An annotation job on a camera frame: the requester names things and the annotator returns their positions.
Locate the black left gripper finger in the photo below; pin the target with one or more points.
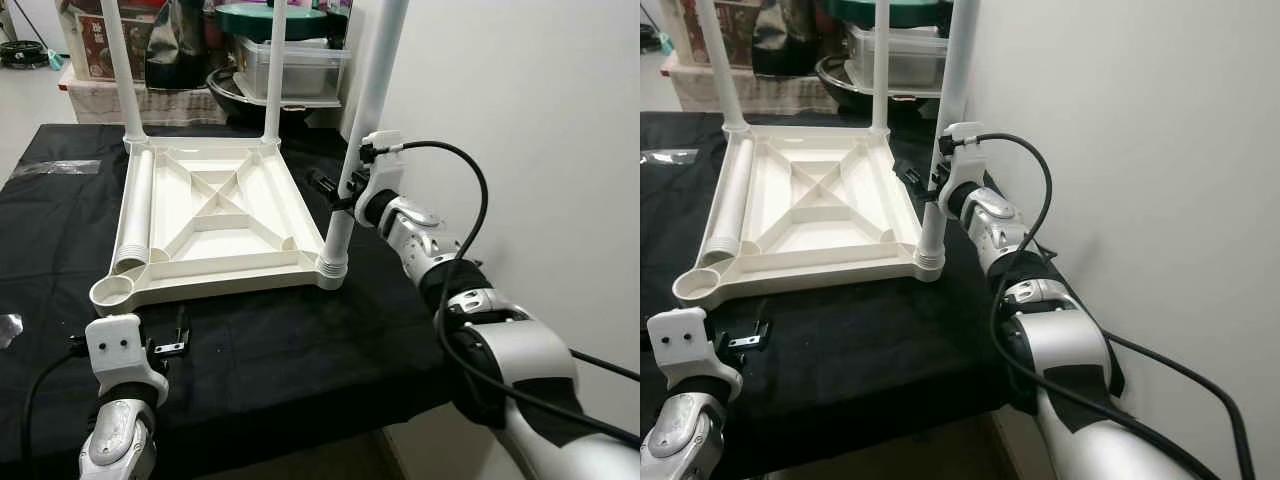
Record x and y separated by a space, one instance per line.
755 335
182 325

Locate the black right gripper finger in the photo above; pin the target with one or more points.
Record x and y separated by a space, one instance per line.
322 185
908 175

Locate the white plastic children table top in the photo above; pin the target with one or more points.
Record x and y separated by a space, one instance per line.
840 230
240 240

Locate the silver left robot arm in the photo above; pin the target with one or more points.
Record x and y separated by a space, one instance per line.
120 440
690 440

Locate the dark metal basin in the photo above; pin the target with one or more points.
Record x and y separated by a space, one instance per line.
235 100
840 88

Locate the clear plastic container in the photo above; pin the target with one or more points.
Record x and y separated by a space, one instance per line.
310 70
915 60

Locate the black tablecloth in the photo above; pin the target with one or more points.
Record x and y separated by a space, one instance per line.
880 350
300 350

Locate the beige cloth covered table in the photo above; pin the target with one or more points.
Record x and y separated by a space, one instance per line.
790 95
180 108

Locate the green pot lid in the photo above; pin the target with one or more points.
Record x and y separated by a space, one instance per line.
860 12
250 20

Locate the orange lid storage box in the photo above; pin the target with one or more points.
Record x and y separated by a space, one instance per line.
705 35
90 45

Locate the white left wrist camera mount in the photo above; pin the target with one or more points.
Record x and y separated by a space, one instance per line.
685 345
120 350

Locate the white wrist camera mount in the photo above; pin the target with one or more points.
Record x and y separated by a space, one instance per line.
965 160
685 345
120 350
382 170

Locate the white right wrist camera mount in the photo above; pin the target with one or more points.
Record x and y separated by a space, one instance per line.
965 160
382 170

